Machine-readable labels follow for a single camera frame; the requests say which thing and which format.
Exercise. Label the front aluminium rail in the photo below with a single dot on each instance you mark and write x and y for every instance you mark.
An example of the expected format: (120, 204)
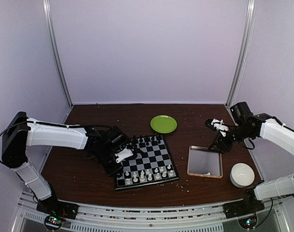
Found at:
(195, 218)

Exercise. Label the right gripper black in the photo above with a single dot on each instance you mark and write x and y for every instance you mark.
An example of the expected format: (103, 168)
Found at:
(221, 143)

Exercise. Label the white chess piece tall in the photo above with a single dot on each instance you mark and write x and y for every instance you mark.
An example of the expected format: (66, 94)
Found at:
(149, 177)

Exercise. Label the white bowl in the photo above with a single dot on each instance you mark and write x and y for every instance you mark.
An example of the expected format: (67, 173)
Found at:
(242, 175)

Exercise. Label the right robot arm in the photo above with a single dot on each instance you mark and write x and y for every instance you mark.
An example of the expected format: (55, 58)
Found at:
(279, 142)

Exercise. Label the aluminium frame post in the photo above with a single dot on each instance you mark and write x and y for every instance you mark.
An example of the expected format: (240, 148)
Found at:
(56, 56)
(245, 44)

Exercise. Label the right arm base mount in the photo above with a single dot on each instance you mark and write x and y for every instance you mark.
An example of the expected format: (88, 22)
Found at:
(246, 213)

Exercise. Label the white bishop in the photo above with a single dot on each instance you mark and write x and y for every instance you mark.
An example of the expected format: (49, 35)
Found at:
(142, 178)

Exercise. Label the right aluminium frame post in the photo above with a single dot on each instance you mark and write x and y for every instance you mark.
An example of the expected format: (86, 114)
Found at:
(245, 44)

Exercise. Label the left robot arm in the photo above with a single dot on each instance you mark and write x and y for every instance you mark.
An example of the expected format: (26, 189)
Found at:
(106, 144)

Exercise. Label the metal wooden tray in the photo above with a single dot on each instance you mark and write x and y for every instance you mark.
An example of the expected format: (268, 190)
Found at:
(204, 163)

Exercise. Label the left aluminium frame post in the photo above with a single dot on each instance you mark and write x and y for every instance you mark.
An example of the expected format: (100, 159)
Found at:
(56, 56)

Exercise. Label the green plate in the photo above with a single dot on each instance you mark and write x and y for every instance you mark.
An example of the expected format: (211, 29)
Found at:
(163, 124)

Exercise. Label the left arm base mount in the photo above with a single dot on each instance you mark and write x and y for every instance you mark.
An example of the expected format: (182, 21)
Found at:
(57, 214)

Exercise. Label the black white chessboard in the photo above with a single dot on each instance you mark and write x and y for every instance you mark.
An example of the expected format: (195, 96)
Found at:
(156, 155)

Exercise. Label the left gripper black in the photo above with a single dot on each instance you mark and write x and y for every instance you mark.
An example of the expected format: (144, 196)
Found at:
(111, 171)

